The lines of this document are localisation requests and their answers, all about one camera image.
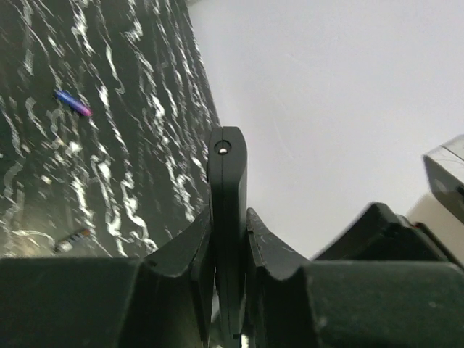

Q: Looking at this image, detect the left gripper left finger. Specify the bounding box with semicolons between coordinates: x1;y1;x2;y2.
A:
1;211;214;347

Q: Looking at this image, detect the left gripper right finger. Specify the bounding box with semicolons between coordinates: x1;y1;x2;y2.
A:
245;202;463;347

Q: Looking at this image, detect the black remote control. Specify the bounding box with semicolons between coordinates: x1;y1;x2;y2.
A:
207;126;247;347

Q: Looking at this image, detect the blue purple battery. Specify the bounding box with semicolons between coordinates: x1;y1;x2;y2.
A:
53;90;92;117

